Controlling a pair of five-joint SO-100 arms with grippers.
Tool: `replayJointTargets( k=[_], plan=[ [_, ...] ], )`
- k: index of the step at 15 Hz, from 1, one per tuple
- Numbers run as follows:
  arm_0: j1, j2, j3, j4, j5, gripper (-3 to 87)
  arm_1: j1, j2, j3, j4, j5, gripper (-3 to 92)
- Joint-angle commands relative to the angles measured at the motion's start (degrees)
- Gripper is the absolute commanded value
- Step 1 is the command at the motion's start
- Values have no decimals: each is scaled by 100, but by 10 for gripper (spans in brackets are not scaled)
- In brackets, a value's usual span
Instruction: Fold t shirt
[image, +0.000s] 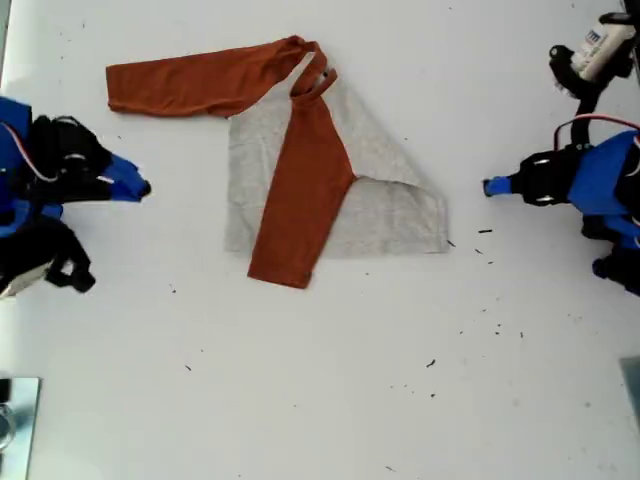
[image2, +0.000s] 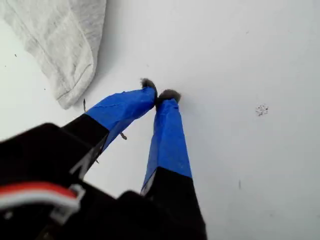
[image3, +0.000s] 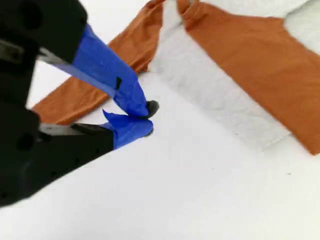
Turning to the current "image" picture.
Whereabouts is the grey t-shirt with brown sleeves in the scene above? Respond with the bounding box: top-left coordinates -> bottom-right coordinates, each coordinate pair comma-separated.
104,34 -> 454,291

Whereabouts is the red and white wire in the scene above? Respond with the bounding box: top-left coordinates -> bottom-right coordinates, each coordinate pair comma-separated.
0,122 -> 69,182
554,114 -> 640,154

